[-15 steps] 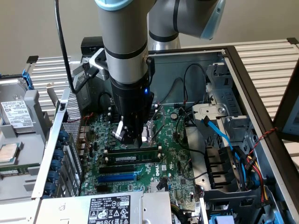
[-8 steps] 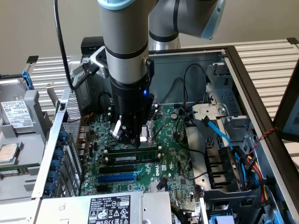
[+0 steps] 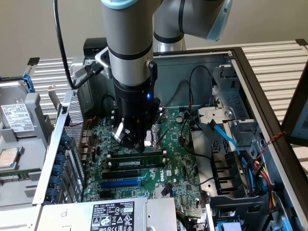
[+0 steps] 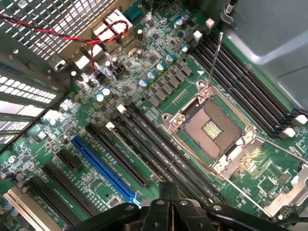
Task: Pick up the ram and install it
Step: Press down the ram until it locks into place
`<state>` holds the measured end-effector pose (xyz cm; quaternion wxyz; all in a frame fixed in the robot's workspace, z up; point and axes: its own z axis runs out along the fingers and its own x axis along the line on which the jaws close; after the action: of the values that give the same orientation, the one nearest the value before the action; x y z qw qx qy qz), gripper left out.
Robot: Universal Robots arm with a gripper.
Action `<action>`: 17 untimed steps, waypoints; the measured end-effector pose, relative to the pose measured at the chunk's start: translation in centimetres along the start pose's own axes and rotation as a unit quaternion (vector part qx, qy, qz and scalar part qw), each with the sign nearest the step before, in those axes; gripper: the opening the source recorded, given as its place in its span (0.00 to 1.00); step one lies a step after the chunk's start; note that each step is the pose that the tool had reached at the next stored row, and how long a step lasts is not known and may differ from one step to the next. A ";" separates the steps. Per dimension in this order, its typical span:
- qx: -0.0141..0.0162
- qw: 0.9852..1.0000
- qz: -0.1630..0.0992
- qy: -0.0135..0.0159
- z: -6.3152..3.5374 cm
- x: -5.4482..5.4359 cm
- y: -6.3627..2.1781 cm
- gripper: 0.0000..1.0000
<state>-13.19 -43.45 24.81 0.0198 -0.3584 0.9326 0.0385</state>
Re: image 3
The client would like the metal disk bay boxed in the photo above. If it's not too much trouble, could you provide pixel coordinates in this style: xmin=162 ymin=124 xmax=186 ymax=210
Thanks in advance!
xmin=197 ymin=64 xmax=262 ymax=137

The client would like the hard disk with white label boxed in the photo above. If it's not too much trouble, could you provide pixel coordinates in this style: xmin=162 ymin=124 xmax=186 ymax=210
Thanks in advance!
xmin=0 ymin=81 xmax=37 ymax=138

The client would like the dark framed panel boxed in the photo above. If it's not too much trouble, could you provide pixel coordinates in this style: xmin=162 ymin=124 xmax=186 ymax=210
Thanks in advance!
xmin=281 ymin=64 xmax=308 ymax=145

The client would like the black fan shroud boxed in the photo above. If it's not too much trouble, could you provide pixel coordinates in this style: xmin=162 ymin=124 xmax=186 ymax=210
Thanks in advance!
xmin=210 ymin=149 xmax=251 ymax=196

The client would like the silver metal bracket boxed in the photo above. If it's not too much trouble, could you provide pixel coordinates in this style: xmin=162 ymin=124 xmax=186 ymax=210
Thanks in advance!
xmin=47 ymin=85 xmax=61 ymax=112

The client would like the black box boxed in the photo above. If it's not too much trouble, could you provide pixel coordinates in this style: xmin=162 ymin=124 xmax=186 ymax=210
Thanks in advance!
xmin=83 ymin=38 xmax=109 ymax=59

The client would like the silver power supply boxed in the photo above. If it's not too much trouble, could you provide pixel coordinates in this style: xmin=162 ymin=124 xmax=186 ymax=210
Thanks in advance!
xmin=41 ymin=196 xmax=178 ymax=231

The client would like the blue flat wire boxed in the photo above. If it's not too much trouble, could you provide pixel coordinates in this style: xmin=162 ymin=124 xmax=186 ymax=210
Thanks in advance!
xmin=206 ymin=119 xmax=256 ymax=174

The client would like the green motherboard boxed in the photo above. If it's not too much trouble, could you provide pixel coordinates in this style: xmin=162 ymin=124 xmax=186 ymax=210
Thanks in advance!
xmin=82 ymin=108 xmax=208 ymax=218

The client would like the blue disk carrier clip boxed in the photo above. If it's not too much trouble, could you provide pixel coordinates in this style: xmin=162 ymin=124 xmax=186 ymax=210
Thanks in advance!
xmin=22 ymin=70 xmax=36 ymax=93

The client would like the thin red and black wire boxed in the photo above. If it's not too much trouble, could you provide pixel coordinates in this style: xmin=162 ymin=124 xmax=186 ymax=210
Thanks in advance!
xmin=254 ymin=130 xmax=287 ymax=165

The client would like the open PC case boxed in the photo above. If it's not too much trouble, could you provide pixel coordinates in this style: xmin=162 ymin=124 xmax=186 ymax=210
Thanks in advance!
xmin=32 ymin=46 xmax=308 ymax=231

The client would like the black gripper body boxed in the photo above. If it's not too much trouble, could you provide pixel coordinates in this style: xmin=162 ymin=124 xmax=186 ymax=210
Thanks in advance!
xmin=113 ymin=78 xmax=161 ymax=127

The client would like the grey parts rack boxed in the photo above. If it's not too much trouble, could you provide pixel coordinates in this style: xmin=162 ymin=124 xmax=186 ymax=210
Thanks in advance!
xmin=0 ymin=78 xmax=56 ymax=205

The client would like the coloured power wire bundle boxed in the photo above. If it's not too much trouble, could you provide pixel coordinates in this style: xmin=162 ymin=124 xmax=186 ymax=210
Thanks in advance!
xmin=249 ymin=160 xmax=278 ymax=210

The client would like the silver CPU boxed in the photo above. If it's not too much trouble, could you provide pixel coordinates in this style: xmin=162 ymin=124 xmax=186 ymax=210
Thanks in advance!
xmin=0 ymin=147 xmax=20 ymax=168

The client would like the black camera cable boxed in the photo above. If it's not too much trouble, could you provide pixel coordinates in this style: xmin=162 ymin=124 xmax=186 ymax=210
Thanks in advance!
xmin=53 ymin=0 xmax=104 ymax=90

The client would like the long black expansion slot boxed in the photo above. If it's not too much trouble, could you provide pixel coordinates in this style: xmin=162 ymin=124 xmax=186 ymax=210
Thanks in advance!
xmin=102 ymin=169 xmax=141 ymax=180

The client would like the blue expansion slot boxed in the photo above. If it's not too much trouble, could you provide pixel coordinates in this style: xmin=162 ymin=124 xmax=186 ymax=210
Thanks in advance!
xmin=100 ymin=178 xmax=141 ymax=190

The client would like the looped black wire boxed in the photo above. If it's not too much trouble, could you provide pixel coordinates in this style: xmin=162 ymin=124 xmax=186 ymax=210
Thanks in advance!
xmin=175 ymin=65 xmax=215 ymax=112

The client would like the installed green RAM stick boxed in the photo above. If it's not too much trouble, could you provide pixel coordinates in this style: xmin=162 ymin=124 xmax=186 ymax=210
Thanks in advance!
xmin=107 ymin=155 xmax=167 ymax=169

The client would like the wrist camera with silver bracket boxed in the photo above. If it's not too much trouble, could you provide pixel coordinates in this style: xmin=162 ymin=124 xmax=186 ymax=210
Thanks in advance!
xmin=70 ymin=46 xmax=113 ymax=84

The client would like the empty black RAM slot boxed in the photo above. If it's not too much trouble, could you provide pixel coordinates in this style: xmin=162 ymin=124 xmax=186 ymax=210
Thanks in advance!
xmin=107 ymin=149 xmax=168 ymax=160

